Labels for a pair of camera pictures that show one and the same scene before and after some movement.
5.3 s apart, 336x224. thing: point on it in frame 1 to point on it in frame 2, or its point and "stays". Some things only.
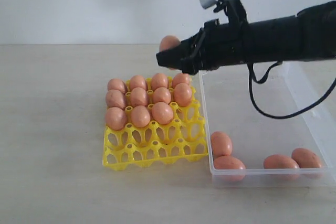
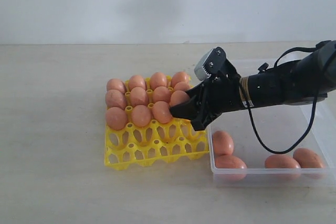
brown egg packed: (159, 80) stays
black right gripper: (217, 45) to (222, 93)
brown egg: (220, 144) stays
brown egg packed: (116, 84) stays
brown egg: (168, 42) to (178, 97)
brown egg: (228, 162) stays
